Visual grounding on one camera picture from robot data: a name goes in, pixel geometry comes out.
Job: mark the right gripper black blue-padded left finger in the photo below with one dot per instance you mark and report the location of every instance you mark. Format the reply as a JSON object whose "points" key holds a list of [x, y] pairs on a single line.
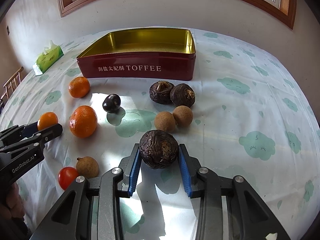
{"points": [[130, 166]]}

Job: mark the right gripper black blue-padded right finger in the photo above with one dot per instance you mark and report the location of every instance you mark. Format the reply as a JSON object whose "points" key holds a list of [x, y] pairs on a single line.
{"points": [[189, 167]]}

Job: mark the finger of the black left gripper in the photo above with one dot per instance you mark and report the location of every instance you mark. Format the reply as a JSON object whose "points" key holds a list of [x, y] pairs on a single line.
{"points": [[16, 133], [40, 137]]}

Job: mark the dark brown water chestnut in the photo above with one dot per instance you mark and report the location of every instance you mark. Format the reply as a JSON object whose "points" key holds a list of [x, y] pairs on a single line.
{"points": [[158, 149]]}

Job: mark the person's hand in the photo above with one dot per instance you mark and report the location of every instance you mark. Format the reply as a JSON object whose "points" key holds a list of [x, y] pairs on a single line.
{"points": [[14, 204]]}

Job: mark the small orange tangerine left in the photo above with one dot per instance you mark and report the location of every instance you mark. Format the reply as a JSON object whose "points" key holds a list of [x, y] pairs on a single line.
{"points": [[46, 120]]}

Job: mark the small orange tangerine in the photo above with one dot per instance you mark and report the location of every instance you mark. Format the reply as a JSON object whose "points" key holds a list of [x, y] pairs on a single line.
{"points": [[79, 87], [46, 120]]}

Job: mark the brown longan near tomato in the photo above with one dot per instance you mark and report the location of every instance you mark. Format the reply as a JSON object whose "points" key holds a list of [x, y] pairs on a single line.
{"points": [[87, 167]]}

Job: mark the large orange tangerine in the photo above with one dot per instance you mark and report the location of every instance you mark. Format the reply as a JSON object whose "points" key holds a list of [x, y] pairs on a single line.
{"points": [[83, 122]]}

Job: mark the red cherry tomato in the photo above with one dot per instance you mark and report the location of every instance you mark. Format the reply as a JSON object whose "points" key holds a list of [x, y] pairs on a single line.
{"points": [[66, 176]]}

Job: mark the wooden chair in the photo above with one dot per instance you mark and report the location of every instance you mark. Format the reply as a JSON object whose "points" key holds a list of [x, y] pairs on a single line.
{"points": [[11, 85]]}

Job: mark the brown longan right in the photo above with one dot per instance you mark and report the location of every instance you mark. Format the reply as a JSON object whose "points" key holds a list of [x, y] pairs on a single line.
{"points": [[183, 116]]}

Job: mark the brown longan left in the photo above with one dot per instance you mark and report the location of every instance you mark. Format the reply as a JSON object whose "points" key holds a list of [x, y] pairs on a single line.
{"points": [[165, 121]]}

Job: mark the small orange tangerine top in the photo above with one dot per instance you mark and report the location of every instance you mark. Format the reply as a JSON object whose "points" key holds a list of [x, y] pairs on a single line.
{"points": [[79, 87]]}

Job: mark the dark purple cherry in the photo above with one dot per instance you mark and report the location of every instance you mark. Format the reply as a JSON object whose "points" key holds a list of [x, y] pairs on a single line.
{"points": [[111, 103]]}

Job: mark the dark water chestnut right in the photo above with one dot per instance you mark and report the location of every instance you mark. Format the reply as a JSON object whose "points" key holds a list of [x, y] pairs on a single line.
{"points": [[182, 95]]}

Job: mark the dark water chestnut left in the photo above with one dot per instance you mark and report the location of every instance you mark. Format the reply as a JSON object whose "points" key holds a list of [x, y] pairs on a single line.
{"points": [[159, 92]]}

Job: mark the cloud-patterned white tablecloth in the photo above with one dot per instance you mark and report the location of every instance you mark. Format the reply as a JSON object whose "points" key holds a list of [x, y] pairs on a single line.
{"points": [[250, 119]]}

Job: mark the green tissue pack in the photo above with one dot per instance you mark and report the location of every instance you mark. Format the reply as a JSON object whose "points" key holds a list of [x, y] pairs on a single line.
{"points": [[47, 58]]}

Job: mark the red gold toffee tin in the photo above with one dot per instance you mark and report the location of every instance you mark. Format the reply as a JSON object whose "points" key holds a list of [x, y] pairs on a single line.
{"points": [[156, 53]]}

